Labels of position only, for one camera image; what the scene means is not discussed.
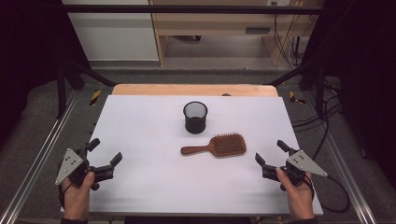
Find black horizontal frame bar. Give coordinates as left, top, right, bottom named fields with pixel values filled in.
left=63, top=4, right=325, bottom=15

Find dark curtain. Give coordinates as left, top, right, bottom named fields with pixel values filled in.
left=302, top=0, right=396, bottom=189
left=0, top=0, right=92, bottom=147

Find person's right hand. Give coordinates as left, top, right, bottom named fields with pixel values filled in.
left=275, top=167, right=316, bottom=221

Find hanging desk cables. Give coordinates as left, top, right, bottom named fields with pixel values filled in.
left=272, top=1, right=318, bottom=69

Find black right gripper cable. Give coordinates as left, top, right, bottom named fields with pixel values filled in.
left=306, top=173, right=351, bottom=215

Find black floor cables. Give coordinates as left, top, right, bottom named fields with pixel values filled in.
left=291, top=77, right=344, bottom=161

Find white cabinet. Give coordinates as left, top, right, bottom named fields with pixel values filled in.
left=61, top=0, right=160, bottom=62

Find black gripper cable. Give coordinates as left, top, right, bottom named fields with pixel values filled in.
left=58, top=182, right=75, bottom=210
left=306, top=173, right=351, bottom=215

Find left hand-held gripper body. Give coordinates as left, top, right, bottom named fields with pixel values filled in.
left=55, top=145, right=115, bottom=191

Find aluminium rail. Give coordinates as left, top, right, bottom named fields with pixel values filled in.
left=303, top=91, right=378, bottom=224
left=0, top=91, right=79, bottom=224

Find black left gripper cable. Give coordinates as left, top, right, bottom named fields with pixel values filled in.
left=58, top=182, right=75, bottom=210

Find light wooden desk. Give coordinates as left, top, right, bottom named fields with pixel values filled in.
left=148, top=0, right=324, bottom=67

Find black metal frame stand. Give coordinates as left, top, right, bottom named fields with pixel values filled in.
left=266, top=60, right=327, bottom=119
left=55, top=58, right=117, bottom=119

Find person's left hand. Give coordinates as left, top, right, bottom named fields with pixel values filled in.
left=60, top=171, right=96, bottom=222

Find black mesh cup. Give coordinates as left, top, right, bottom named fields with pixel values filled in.
left=182, top=101, right=208, bottom=135

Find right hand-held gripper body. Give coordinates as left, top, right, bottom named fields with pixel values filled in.
left=262, top=148, right=329, bottom=191

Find light wooden table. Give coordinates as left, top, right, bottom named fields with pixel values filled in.
left=111, top=83, right=279, bottom=98

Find brown wooden paddle hairbrush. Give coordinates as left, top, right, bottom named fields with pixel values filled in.
left=180, top=133, right=248, bottom=158

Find yellow black tape marker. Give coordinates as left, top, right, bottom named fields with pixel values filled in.
left=89, top=90, right=103, bottom=106
left=288, top=91, right=306, bottom=105

